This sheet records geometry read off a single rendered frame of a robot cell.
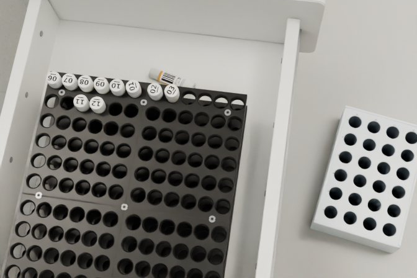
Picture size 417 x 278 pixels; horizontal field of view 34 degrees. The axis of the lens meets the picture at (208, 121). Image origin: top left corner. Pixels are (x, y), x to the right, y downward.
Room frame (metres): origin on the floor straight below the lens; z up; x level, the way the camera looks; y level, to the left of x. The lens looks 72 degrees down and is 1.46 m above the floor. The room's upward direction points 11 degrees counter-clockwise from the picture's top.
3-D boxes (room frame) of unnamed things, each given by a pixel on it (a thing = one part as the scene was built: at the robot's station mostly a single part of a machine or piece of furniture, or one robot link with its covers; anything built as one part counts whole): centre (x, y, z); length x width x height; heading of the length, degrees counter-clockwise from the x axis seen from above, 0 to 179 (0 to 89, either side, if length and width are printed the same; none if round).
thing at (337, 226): (0.13, -0.15, 0.78); 0.12 x 0.08 x 0.04; 152
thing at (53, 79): (0.24, 0.13, 0.89); 0.01 x 0.01 x 0.05
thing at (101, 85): (0.23, 0.09, 0.89); 0.01 x 0.01 x 0.05
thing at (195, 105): (0.22, 0.05, 0.90); 0.18 x 0.02 x 0.01; 72
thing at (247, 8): (0.31, 0.02, 0.87); 0.29 x 0.02 x 0.11; 72
